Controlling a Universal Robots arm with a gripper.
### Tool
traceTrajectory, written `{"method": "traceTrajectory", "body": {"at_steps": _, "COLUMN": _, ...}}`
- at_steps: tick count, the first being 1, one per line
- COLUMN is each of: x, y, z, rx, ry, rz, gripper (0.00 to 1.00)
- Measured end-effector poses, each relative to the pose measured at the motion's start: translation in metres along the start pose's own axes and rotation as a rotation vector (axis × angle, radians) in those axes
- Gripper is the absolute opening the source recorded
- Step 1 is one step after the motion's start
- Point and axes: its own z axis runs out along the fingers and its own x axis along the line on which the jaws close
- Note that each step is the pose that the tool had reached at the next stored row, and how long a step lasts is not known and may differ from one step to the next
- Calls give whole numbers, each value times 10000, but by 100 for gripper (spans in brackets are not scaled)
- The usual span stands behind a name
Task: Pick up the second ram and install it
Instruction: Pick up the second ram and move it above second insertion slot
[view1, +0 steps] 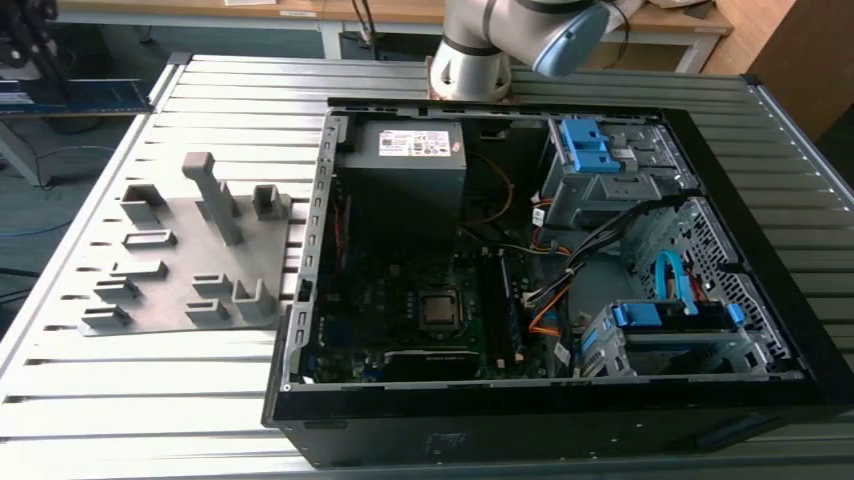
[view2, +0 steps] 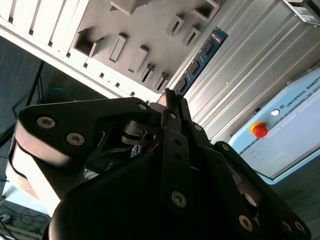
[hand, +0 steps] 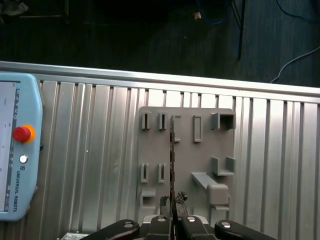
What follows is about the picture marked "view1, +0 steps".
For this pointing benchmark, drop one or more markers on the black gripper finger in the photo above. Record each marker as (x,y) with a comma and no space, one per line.
(52,75)

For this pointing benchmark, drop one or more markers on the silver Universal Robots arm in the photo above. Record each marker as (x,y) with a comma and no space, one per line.
(467,60)

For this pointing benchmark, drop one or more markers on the grey parts rack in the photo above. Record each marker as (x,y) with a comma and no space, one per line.
(187,240)

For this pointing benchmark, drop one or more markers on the grey power supply unit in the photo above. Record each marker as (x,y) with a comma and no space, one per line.
(400,190)

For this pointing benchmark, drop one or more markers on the green motherboard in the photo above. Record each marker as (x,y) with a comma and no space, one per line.
(374,310)

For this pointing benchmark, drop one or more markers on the silver CPU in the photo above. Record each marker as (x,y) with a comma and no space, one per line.
(440,307)

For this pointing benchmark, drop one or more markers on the black graphics card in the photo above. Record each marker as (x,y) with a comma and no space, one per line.
(434,361)

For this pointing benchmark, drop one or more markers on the tall grey drive cage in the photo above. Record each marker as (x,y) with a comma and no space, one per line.
(601,197)

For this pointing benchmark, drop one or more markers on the black open PC case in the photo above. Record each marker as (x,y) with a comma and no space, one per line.
(534,402)

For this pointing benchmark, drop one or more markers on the hard disk in blue carrier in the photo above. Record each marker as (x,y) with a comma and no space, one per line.
(637,315)

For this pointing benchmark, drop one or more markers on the low grey drive cage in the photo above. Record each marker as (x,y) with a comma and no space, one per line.
(667,350)

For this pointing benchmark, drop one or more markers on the brown wooden cabinet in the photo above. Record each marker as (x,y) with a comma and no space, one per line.
(801,60)

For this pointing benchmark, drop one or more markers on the blue plastic drive bracket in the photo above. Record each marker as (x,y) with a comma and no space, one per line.
(581,134)
(597,161)

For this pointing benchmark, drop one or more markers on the wooden desk white frame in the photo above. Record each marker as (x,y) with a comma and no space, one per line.
(667,22)

